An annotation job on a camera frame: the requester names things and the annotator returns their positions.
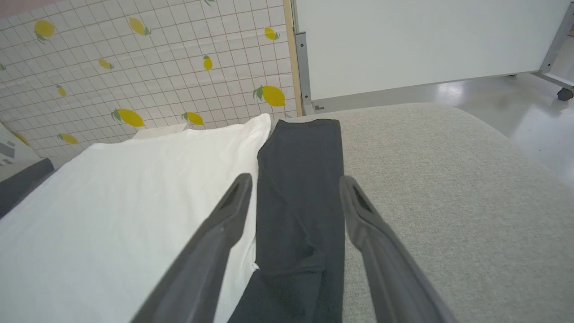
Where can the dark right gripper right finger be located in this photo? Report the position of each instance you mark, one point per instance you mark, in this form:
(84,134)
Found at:
(385,264)

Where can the white rolling partition panel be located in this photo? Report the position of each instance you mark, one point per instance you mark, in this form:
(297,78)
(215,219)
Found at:
(426,40)

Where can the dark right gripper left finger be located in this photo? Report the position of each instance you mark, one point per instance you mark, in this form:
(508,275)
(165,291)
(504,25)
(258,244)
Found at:
(210,255)

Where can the black garment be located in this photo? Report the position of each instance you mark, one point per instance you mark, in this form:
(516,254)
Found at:
(300,202)

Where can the lemon print partition screen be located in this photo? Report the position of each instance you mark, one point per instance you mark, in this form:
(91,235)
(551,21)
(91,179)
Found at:
(148,67)

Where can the grey fabric sofa seat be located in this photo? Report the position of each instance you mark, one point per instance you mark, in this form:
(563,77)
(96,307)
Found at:
(448,202)

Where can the white garment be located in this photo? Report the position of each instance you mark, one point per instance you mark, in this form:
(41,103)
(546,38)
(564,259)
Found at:
(112,215)

